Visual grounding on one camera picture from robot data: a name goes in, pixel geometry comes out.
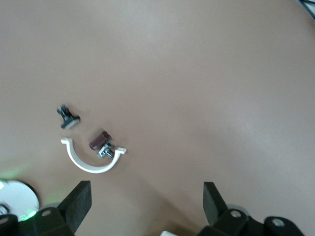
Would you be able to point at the brown cylindrical part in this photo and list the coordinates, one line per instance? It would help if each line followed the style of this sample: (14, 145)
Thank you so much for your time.
(98, 141)

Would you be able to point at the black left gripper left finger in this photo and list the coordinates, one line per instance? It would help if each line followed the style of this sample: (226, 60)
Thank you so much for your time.
(78, 204)

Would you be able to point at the silver metal bolt fitting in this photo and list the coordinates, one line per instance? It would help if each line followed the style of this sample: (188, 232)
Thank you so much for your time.
(105, 151)

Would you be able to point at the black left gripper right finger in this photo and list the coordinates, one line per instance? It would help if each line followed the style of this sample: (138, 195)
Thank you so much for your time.
(214, 206)

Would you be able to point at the small black clip with plate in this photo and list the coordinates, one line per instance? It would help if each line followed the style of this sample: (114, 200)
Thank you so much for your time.
(67, 120)

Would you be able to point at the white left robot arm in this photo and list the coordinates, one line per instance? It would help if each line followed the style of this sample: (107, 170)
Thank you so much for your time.
(17, 196)

